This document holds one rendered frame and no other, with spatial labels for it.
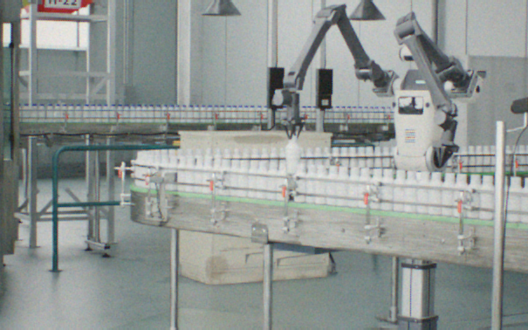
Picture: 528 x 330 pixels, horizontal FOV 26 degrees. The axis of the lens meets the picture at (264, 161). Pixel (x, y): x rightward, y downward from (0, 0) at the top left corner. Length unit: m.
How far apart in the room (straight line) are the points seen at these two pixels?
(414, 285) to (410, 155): 0.61
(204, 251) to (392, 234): 4.58
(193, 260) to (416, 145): 4.26
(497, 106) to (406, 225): 6.53
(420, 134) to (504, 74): 5.85
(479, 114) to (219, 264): 3.17
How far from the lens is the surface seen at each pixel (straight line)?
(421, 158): 5.38
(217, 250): 9.11
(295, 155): 5.10
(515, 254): 4.41
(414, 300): 5.50
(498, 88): 11.15
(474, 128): 10.98
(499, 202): 3.90
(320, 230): 4.96
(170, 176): 5.62
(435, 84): 4.92
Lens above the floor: 1.44
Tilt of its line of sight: 3 degrees down
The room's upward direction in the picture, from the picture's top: 1 degrees clockwise
